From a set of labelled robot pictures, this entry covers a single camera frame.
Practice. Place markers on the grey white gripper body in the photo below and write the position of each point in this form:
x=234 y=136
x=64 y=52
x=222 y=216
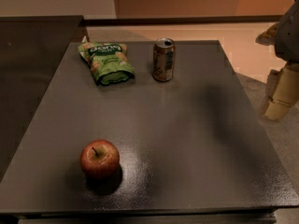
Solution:
x=288 y=36

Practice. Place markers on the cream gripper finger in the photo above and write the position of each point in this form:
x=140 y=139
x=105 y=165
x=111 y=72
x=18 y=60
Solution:
x=282 y=91
x=268 y=37

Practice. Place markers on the orange soda can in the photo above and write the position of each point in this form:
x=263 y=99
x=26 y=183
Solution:
x=164 y=52

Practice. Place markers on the green snack bag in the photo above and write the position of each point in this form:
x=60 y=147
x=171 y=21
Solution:
x=108 y=62

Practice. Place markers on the red apple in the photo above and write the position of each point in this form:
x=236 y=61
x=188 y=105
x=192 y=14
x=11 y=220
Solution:
x=99 y=160

